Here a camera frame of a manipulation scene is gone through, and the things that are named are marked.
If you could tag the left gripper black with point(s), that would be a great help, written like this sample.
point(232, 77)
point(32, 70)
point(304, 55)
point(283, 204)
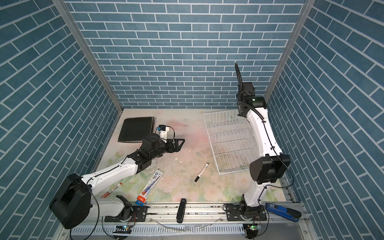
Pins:
point(176, 148)

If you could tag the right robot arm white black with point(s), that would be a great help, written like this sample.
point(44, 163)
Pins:
point(270, 163)

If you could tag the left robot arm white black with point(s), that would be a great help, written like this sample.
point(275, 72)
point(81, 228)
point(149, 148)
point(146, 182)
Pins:
point(75, 200)

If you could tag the black white marker pen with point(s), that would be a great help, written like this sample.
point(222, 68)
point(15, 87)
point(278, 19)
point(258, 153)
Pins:
point(201, 172)

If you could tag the black remote control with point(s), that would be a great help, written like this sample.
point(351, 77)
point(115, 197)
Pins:
point(181, 211)

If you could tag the red marker pen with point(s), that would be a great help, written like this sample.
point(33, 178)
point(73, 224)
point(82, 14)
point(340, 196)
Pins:
point(111, 190)

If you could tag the left green circuit board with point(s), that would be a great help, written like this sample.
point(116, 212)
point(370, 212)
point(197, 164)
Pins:
point(123, 229)

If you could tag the green circuit board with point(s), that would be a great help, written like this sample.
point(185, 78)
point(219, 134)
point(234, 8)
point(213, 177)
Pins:
point(123, 229)
point(252, 229)

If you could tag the right green circuit board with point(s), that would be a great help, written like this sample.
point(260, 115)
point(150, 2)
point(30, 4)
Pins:
point(252, 229)

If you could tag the blue black crimping tool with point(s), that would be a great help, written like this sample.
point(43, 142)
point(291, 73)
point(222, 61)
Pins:
point(287, 213)

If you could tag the white wire dish rack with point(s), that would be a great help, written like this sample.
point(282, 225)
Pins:
point(232, 141)

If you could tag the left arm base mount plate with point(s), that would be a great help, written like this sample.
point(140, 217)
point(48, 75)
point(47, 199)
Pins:
point(136, 214)

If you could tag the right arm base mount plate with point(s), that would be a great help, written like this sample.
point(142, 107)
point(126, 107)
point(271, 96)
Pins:
point(236, 213)

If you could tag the white slotted cable duct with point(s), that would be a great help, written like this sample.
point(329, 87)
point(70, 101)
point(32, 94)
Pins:
point(158, 230)

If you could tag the aluminium rail frame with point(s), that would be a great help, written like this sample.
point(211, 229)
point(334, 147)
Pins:
point(202, 214)

